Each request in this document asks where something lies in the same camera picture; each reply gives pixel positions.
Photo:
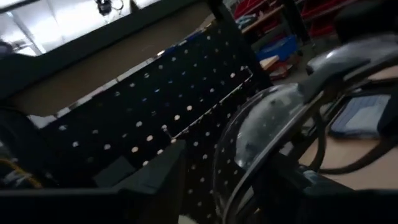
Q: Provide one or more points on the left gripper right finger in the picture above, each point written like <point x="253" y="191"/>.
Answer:
<point x="326" y="208"/>

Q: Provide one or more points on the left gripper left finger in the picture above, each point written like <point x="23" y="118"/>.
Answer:
<point x="161" y="186"/>

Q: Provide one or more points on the black clear safety glasses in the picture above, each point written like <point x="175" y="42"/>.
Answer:
<point x="264" y="124"/>

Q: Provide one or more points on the black pegboard bin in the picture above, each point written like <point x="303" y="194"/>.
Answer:
<point x="115" y="171"/>

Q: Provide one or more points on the black pegboard cart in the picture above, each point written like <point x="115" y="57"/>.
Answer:
<point x="140" y="102"/>

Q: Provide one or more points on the grey work glove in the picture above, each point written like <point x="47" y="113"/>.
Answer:
<point x="360" y="115"/>

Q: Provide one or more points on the silver pegboard hook rail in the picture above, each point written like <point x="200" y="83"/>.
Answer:
<point x="211" y="107"/>

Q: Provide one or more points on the black ceiling camera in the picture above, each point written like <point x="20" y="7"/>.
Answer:
<point x="105" y="6"/>

